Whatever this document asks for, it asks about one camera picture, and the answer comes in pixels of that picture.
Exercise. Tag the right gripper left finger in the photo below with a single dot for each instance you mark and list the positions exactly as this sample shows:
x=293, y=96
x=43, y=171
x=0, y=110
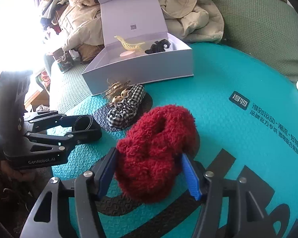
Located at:
x=89, y=188

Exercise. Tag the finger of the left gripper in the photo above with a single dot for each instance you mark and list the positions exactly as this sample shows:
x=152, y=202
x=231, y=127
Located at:
x=43, y=143
x=35, y=122

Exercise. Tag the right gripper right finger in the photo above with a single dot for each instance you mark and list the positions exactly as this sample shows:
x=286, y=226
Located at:
x=204, y=188

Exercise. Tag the black hair band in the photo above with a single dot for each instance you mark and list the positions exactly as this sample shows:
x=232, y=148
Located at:
x=83, y=123

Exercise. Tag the red fluffy scrunchie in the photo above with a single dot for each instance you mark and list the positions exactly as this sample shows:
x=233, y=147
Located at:
x=149, y=156

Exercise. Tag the cream long hair clip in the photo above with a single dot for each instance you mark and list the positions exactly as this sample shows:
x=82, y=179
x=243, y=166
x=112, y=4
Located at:
x=129, y=46

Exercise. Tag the small black pearl hair clip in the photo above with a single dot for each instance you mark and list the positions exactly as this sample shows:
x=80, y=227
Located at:
x=165, y=42

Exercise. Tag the left hand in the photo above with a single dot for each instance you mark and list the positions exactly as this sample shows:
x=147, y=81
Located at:
x=19, y=175

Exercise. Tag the black white gingham scrunchie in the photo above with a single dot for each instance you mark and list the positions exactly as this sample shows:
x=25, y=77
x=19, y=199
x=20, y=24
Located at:
x=123, y=113

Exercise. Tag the cream bead hair clip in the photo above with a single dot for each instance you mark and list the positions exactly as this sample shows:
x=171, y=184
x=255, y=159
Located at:
x=120, y=97

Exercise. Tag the floor cardboard box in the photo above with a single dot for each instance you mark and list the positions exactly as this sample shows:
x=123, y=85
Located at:
x=37, y=99

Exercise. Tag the gold metal claw clip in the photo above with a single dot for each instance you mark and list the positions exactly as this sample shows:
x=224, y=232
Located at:
x=115, y=88

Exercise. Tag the brown pillow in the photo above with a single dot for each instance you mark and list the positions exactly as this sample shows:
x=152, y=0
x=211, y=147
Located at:
x=88, y=52

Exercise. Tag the lavender gift box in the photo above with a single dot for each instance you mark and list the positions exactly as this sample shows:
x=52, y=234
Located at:
x=136, y=21

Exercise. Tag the black long hair clip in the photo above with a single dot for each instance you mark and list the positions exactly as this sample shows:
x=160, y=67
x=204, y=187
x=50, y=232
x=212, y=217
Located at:
x=155, y=48

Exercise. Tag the beige puffer jacket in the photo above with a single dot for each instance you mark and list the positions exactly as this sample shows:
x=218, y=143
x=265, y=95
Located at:
x=188, y=20

